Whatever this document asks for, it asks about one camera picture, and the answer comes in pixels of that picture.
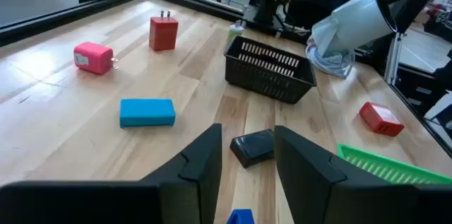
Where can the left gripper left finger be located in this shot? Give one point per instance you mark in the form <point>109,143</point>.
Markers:
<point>106,203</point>

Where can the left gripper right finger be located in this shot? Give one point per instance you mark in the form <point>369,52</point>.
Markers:
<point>353,203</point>

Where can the pink cube bottom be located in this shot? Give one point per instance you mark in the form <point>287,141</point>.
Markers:
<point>381,119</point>

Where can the blue rectangular box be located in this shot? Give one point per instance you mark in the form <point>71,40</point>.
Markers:
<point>146,112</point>

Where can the black device with display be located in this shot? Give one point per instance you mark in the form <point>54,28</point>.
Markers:
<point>252,148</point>

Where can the pink wall charger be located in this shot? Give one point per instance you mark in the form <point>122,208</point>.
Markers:
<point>93,58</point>

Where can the red wall charger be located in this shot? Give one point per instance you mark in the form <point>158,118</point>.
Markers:
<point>163,35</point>

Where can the small green cup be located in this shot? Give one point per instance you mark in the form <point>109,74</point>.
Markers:
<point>233,35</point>

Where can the green slotted plastic basket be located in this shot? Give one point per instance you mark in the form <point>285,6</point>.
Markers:
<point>388,167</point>

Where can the blue plastic block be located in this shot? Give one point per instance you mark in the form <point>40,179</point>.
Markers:
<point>241,217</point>

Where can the black slotted plastic basket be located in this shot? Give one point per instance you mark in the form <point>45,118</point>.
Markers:
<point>268,82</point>

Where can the white metal cup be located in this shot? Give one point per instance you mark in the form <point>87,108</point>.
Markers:
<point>353,22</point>

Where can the silver aluminium post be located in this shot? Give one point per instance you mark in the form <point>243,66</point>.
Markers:
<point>392,61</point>

